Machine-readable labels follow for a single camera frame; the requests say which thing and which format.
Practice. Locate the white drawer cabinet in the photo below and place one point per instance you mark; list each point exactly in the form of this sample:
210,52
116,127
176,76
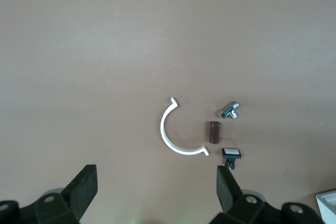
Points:
326,208

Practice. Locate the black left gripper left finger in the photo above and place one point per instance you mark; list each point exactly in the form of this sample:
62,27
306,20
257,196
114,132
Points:
78,190

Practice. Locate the black white square push button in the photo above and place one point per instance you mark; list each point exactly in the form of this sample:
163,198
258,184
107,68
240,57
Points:
231,153

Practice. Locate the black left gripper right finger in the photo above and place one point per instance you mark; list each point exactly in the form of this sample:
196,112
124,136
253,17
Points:
228,195

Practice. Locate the white semicircular clamp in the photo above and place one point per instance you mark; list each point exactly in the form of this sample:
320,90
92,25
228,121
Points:
164,132

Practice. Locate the brown rectangular block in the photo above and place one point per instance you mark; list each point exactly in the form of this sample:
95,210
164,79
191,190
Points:
214,132

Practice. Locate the silver metal fitting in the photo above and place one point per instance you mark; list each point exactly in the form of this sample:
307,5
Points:
229,111

